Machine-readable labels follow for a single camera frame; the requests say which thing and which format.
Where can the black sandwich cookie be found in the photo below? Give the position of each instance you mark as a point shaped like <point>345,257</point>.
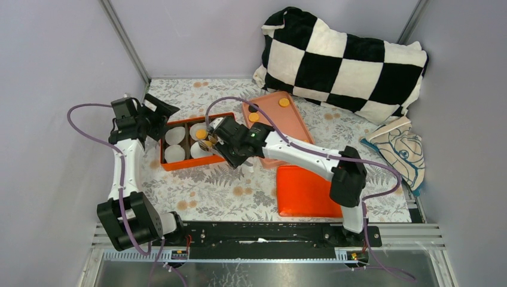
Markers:
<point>253,108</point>

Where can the orange box lid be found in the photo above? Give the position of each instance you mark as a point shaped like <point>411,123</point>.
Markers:
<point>302,193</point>

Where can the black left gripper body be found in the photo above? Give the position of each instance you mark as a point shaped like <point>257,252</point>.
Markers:
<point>141,119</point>

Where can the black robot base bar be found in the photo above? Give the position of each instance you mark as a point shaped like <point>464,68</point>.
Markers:
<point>268,240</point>

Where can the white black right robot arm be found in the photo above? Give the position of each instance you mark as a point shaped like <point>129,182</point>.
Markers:
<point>343,169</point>

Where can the black white checkered pillow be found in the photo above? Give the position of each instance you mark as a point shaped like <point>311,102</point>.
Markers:
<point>375,79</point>

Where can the orange compartment box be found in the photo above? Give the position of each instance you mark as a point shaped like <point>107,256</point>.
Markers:
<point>186,144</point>

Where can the floral tablecloth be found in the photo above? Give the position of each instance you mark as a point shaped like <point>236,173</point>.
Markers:
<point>217,192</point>

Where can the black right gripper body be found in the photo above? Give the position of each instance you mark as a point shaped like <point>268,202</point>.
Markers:
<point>230,153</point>

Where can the pink cookie tray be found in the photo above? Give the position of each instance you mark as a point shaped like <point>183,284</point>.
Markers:
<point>288,120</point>

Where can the cream blue printed cloth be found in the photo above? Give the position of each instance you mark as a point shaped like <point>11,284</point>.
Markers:
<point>402,149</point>

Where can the white paper cupcake liner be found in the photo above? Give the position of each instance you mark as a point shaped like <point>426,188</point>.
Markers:
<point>175,136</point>
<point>196,127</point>
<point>174,153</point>
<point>197,152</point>

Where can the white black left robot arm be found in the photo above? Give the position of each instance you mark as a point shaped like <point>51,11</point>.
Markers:
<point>127,216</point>

